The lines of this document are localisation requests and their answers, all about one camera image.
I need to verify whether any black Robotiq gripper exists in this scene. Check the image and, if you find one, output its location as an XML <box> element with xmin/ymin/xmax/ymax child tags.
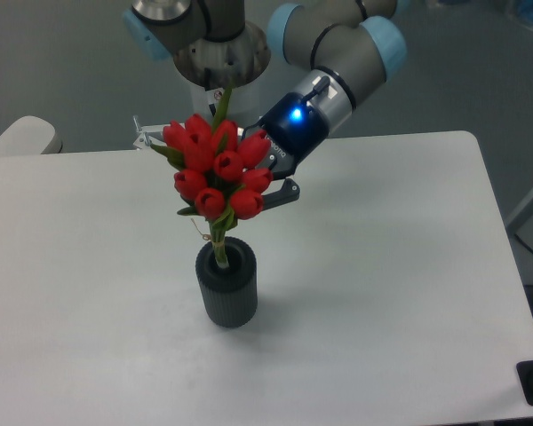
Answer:
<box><xmin>239</xmin><ymin>92</ymin><xmax>328</xmax><ymax>211</ymax></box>

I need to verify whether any red tulip bouquet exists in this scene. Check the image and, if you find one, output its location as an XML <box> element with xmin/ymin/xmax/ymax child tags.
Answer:
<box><xmin>151</xmin><ymin>88</ymin><xmax>274</xmax><ymax>270</ymax></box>

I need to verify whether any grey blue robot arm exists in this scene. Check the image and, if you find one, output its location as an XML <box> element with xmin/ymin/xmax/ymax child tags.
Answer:
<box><xmin>123</xmin><ymin>1</ymin><xmax>407</xmax><ymax>209</ymax></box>

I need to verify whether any dark grey ribbed vase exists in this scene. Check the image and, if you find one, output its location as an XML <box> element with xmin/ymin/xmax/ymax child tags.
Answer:
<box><xmin>195</xmin><ymin>237</ymin><xmax>258</xmax><ymax>328</ymax></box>

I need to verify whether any beige chair back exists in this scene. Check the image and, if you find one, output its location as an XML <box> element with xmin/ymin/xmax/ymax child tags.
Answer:
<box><xmin>0</xmin><ymin>115</ymin><xmax>63</xmax><ymax>157</ymax></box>

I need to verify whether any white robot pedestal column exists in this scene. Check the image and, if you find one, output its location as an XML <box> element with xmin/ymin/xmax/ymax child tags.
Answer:
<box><xmin>172</xmin><ymin>20</ymin><xmax>273</xmax><ymax>146</ymax></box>

